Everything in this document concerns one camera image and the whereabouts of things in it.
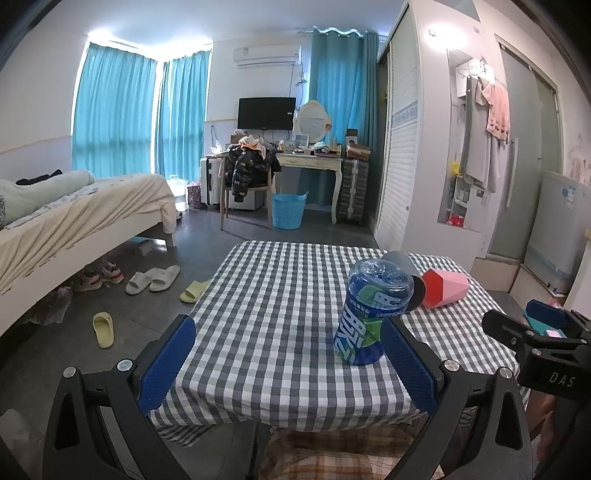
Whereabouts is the wooden chair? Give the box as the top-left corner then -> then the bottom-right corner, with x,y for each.
219,154 -> 279,231

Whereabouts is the pale green quilt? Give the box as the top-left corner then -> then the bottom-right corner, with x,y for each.
0,169 -> 96,227

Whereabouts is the white oval mirror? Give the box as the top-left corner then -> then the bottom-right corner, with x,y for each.
294,100 -> 332,145

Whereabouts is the white red sneaker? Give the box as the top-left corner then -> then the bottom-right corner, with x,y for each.
98,261 -> 125,284
71,271 -> 103,293

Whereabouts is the clear plastic bag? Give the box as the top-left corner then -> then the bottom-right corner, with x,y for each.
21,286 -> 75,328

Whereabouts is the frosted glass door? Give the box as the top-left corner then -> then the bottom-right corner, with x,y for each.
487,34 -> 563,266

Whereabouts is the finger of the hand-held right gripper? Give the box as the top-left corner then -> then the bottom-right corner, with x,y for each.
525,299 -> 591,341
481,309 -> 591,357

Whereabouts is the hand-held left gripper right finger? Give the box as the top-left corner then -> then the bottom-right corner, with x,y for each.
381,316 -> 539,480

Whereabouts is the narrow teal window curtain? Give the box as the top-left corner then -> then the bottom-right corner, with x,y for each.
156,48 -> 212,182

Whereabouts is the grey cup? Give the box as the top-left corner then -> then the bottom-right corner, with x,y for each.
381,250 -> 427,311

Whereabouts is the white air conditioner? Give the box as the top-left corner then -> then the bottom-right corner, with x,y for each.
233,45 -> 300,69

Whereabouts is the yellow green slipper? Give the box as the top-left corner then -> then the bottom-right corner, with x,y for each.
180,279 -> 213,304
93,311 -> 115,349

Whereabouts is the grey white checked tablecloth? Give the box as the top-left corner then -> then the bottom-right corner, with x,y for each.
148,240 -> 532,448

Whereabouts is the black television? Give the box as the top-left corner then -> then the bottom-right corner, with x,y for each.
237,97 -> 297,132

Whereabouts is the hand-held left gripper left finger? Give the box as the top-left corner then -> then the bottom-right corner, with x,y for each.
41,314 -> 198,480

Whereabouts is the white dressing table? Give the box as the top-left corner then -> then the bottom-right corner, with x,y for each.
274,152 -> 345,226

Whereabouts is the dark ribbed suitcase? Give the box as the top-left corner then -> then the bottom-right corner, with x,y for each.
336,158 -> 370,226

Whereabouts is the blue green plastic bottle cup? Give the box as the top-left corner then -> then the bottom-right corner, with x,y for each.
333,258 -> 415,366

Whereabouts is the white bed with beige sheet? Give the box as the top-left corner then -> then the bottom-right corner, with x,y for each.
0,170 -> 182,340

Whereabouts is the dark cloth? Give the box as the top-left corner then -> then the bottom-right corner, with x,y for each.
15,169 -> 64,186

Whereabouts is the grey hanging garment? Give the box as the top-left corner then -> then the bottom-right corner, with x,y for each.
461,75 -> 502,193

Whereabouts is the cardboard box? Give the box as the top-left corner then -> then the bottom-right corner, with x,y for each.
470,256 -> 523,295

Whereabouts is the white suitcase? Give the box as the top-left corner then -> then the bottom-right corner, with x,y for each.
199,156 -> 228,208

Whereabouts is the blue plastic basket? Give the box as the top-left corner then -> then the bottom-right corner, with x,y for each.
271,192 -> 310,230

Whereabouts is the white louvred wardrobe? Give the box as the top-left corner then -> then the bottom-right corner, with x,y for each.
373,0 -> 497,266

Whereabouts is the plaid blanket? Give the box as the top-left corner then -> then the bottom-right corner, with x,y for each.
265,422 -> 419,480

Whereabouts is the clear water jug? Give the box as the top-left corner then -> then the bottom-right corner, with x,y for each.
167,174 -> 188,216

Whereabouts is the teal curtain with wavy top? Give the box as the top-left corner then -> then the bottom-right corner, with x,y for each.
308,27 -> 380,209

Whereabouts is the wide teal window curtain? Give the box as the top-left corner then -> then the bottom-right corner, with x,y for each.
71,42 -> 158,177

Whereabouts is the white slipper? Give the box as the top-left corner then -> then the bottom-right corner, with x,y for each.
148,265 -> 181,292
124,271 -> 154,296

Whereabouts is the white refrigerator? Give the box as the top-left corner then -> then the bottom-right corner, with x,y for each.
523,169 -> 591,295

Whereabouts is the dark patterned jacket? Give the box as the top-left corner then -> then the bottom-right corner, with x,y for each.
224,143 -> 281,203

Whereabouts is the person's right forearm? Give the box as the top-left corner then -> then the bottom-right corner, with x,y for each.
525,390 -> 563,462

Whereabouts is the pink faceted cup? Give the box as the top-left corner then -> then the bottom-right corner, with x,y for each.
420,270 -> 470,309

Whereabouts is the pink towel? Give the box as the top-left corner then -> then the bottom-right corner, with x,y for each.
484,82 -> 512,142

